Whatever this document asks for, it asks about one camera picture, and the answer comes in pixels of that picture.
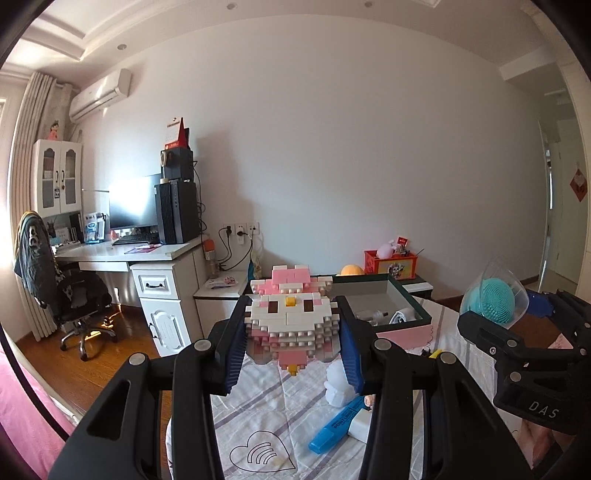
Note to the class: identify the teal brush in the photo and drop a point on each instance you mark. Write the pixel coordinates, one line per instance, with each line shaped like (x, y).
(496, 297)

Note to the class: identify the doll with white cat hat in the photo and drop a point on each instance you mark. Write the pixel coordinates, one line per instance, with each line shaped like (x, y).
(339, 383)

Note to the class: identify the pink plush toy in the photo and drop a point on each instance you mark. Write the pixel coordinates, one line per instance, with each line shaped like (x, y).
(385, 249)

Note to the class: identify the blue highlighter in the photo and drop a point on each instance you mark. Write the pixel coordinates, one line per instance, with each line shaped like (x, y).
(339, 424)

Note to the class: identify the pink doll figure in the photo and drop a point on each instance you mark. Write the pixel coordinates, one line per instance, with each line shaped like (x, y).
(54, 130)

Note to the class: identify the white glass-door cabinet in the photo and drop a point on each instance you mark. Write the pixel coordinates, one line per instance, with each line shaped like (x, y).
(57, 177)

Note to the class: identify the black office chair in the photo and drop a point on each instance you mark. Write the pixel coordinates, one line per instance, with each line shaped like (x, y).
(78, 300)

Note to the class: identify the pink blanket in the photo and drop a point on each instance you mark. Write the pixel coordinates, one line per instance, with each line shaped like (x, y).
(32, 406)

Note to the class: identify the pink storage box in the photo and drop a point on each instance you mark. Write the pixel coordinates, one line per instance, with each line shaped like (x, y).
(406, 334)

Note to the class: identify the dark printed jacket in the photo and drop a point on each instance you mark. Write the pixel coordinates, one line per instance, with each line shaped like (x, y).
(34, 258)

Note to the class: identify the white wall socket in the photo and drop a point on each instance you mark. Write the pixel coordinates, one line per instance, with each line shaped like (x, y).
(240, 229)

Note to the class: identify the red door decoration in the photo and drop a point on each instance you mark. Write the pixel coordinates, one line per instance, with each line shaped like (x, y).
(579, 182)

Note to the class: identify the blue white package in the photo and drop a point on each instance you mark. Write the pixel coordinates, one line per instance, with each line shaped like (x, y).
(92, 228)

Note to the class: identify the small red card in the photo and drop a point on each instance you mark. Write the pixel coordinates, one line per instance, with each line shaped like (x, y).
(402, 241)

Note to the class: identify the white charger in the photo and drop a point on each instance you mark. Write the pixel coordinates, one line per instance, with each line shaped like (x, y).
(361, 425)

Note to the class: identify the pink printed quilt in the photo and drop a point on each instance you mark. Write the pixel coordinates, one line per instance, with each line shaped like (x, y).
(558, 341)

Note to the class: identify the person's right hand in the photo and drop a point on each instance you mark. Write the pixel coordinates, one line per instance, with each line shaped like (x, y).
(540, 443)

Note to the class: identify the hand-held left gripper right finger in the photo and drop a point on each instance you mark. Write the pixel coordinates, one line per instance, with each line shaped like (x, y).
(350, 364)

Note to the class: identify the black computer monitor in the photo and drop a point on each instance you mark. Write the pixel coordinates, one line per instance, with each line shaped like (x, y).
(134, 203)

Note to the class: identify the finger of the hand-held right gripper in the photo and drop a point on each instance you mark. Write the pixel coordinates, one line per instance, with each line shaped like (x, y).
(568, 314)
(485, 330)

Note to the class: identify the black keyboard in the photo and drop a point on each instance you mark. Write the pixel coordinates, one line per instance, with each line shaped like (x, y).
(134, 238)

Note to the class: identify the cream wardrobe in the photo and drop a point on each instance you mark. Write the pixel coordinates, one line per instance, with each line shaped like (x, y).
(575, 115)

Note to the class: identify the white air conditioner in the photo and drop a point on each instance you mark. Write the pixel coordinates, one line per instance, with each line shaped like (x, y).
(99, 94)

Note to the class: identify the white desk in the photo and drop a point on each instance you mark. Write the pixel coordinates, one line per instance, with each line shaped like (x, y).
(161, 295)

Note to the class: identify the black white nightstand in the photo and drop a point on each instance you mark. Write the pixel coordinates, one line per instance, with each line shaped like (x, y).
(420, 287)

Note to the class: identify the pink white block figure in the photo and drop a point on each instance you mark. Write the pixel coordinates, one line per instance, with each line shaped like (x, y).
(291, 318)

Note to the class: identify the bottle with orange label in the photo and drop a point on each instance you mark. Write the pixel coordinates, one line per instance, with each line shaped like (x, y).
(210, 254)

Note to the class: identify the black computer tower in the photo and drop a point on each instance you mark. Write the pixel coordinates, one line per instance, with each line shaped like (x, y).
(178, 212)

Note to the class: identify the red white calendar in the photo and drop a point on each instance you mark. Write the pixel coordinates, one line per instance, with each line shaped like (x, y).
(177, 134)

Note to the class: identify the red mouse pad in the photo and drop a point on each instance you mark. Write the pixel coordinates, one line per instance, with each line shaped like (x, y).
(143, 249)

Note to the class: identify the orange octopus plush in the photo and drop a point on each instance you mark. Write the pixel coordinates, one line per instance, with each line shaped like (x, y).
(352, 269)

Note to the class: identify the low white side table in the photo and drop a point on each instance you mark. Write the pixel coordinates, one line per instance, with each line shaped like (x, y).
(221, 295)

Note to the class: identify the beige curtain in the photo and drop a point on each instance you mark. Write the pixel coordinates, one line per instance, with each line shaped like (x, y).
(32, 138)

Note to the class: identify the black speaker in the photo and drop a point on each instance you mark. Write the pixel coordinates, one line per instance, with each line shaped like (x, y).
(177, 164)

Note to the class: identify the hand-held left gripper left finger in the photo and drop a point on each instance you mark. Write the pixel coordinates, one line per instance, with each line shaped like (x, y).
(234, 364)

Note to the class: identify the red panda print box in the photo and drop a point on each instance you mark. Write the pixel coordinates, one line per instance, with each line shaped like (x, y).
(391, 266)

